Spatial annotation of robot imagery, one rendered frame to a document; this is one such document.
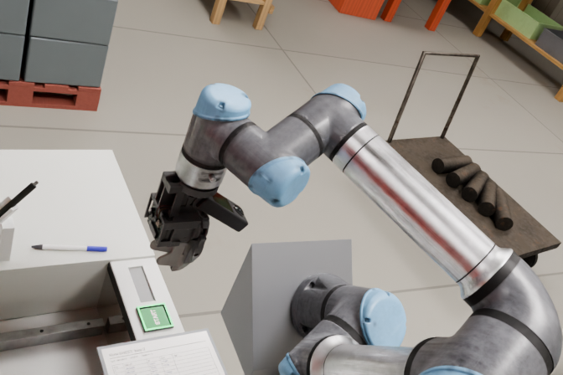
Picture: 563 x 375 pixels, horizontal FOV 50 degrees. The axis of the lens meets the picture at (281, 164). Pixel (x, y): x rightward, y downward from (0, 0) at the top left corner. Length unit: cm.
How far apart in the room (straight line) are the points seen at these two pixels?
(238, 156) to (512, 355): 42
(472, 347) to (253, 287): 60
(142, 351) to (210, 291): 149
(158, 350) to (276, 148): 48
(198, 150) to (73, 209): 52
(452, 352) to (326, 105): 37
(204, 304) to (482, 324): 183
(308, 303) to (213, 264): 145
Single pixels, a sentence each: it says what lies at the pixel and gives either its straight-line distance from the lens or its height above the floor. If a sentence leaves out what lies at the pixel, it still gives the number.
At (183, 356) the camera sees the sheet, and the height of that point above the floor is 96.
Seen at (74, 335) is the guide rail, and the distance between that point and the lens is 130.
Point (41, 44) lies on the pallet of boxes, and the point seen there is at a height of 36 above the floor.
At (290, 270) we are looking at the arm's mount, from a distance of 132.
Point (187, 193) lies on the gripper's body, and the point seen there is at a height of 130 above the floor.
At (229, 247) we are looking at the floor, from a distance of 282.
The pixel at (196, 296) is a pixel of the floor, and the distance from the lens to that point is 257.
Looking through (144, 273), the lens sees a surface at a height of 96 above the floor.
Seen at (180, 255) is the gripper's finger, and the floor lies 115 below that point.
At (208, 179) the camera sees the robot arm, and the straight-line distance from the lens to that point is 91.
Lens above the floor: 187
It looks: 32 degrees down
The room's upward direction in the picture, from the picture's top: 24 degrees clockwise
